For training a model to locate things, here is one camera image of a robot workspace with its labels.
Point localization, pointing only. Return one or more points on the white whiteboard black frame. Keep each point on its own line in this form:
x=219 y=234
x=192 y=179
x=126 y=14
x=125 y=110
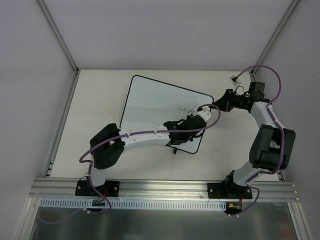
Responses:
x=150 y=103

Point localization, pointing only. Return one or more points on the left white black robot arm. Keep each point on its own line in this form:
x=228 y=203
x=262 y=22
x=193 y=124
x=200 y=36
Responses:
x=121 y=140

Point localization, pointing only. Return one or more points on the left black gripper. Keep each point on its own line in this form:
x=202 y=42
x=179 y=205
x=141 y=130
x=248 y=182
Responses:
x=189 y=136

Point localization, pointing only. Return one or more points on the aluminium extrusion rail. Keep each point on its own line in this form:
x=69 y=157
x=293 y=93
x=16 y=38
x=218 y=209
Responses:
x=180 y=190

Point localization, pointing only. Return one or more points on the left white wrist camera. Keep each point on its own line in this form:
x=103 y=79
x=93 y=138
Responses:
x=204 y=113

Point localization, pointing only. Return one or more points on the aluminium frame post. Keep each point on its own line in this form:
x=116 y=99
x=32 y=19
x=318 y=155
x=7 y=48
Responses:
x=59 y=38
x=276 y=61

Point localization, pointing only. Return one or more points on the white slotted cable duct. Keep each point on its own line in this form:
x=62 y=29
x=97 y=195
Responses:
x=134 y=204

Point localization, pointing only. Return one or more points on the left aluminium frame post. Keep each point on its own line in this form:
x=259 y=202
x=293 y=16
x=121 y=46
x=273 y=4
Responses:
x=59 y=38

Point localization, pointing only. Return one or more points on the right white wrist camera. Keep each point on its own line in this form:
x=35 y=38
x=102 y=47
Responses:
x=234 y=80

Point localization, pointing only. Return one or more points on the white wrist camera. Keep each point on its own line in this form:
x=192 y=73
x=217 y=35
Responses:
x=204 y=113
x=234 y=80

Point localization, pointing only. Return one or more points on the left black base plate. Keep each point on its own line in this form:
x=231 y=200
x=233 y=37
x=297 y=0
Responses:
x=108 y=189

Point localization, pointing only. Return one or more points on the right aluminium frame post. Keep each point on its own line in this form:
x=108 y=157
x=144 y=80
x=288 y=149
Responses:
x=276 y=61

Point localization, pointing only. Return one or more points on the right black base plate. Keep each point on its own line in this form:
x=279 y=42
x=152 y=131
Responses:
x=223 y=191

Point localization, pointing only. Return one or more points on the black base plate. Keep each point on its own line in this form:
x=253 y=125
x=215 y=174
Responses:
x=108 y=189
x=223 y=191

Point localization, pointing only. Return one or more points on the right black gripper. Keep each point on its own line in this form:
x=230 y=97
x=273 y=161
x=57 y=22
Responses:
x=229 y=100

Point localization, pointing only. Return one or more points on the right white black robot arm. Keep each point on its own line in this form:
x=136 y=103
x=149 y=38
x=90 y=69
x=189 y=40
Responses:
x=271 y=149

